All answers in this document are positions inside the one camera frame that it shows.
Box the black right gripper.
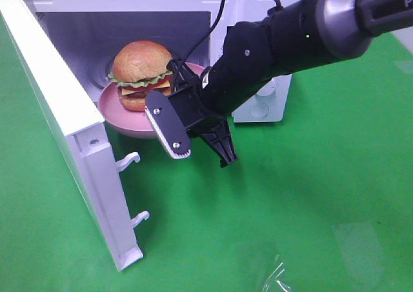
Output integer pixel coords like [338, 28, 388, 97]
[166, 59, 238, 168]

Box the round microwave door button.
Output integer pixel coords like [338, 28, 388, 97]
[249, 102, 269, 119]

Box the pink round plate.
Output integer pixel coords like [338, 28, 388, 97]
[98, 62, 207, 141]

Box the white microwave knob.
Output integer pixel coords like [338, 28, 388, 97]
[256, 80, 277, 97]

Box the burger with lettuce and cheese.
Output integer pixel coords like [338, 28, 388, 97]
[108, 41, 173, 112]

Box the white microwave door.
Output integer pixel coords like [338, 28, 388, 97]
[1, 0, 150, 271]

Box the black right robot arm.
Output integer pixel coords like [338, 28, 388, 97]
[146, 0, 412, 166]

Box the clear tape piece on table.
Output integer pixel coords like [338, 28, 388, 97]
[261, 262, 292, 292]

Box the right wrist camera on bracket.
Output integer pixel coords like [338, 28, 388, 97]
[145, 91, 191, 159]

